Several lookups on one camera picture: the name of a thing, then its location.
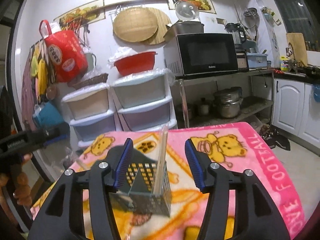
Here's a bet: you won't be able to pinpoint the dark window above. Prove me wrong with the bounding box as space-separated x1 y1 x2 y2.
275 0 319 51

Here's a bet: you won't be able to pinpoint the stainless steel pots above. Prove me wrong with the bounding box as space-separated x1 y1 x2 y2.
214 87 243 118

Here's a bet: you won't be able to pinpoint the white kitchen cabinets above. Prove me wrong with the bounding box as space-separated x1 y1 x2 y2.
272 78 319 148

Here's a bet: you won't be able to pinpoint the green plastic utensil basket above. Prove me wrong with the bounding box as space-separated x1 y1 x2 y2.
110 148 172 217

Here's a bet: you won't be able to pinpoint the wooden cutting board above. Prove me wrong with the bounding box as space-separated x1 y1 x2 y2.
286 33 308 66

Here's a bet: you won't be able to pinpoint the food picture left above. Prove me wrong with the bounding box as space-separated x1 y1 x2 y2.
53 0 105 30

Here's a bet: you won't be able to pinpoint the metal shelf rack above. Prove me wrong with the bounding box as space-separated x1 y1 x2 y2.
175 69 274 128

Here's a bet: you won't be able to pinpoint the red plastic basin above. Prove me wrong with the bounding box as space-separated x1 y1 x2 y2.
114 51 157 76

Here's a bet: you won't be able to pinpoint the blue hanging bag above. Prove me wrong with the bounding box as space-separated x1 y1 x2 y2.
33 101 64 128

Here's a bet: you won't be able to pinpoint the red hanging bag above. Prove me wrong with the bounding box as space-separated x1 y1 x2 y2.
39 20 88 83

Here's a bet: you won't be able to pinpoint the left drawer storage tower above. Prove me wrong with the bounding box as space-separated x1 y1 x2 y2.
61 82 117 142

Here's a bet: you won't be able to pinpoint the right drawer storage tower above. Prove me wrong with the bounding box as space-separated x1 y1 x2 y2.
110 68 177 132

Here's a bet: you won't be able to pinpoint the round bamboo tray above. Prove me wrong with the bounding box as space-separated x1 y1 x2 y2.
113 7 158 43

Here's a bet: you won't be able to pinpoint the black microwave oven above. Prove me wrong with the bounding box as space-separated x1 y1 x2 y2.
163 33 238 79

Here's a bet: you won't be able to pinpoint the person's left hand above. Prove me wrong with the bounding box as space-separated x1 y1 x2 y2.
1 153 33 210

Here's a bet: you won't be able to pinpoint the pink cartoon blanket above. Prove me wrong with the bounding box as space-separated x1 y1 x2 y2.
30 121 306 240

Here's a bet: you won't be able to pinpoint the glass pot lid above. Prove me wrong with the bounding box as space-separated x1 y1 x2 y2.
175 1 199 21

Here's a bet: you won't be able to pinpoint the black blender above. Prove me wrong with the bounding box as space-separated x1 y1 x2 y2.
225 23 247 44

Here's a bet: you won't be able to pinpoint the drawer storage tower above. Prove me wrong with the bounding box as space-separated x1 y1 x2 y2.
61 82 117 142
110 68 177 132

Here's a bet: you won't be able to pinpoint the wicker basket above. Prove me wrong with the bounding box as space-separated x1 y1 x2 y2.
73 73 108 90

